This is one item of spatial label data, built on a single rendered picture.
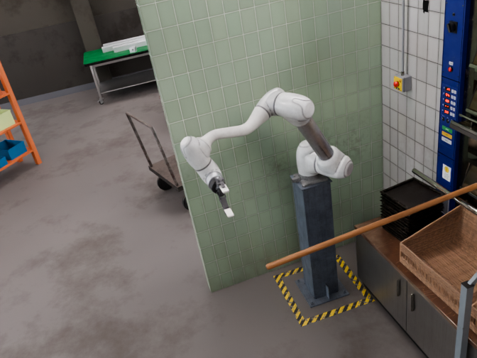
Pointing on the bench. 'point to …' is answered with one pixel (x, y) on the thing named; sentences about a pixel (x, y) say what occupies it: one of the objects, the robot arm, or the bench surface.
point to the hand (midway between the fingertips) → (228, 203)
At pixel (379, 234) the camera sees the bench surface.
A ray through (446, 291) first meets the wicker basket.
